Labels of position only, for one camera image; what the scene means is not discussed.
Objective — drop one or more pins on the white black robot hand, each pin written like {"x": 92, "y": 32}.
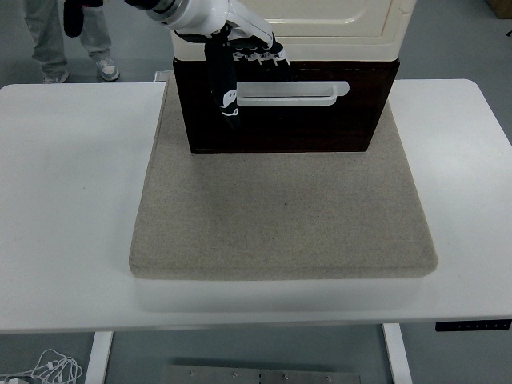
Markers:
{"x": 216, "y": 20}

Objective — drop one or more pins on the dark brown wooden drawer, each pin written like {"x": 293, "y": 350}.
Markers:
{"x": 300, "y": 128}

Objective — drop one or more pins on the dark brown wooden drawer housing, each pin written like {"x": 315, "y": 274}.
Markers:
{"x": 178, "y": 100}

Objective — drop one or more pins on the cream plastic cabinet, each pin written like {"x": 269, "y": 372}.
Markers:
{"x": 340, "y": 44}

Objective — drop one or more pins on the small grey floor fixture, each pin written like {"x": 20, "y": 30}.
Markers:
{"x": 160, "y": 76}

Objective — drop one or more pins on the person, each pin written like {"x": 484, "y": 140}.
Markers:
{"x": 50, "y": 44}

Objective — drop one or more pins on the beige fabric mat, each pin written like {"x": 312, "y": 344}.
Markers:
{"x": 280, "y": 216}

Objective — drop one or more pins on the brown cardboard box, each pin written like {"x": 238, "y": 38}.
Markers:
{"x": 502, "y": 7}

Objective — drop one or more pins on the white table leg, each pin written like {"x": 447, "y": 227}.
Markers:
{"x": 98, "y": 356}
{"x": 398, "y": 356}

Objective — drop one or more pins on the black table control panel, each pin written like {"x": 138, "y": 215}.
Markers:
{"x": 472, "y": 325}

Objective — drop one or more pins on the white charger plug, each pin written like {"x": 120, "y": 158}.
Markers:
{"x": 14, "y": 381}

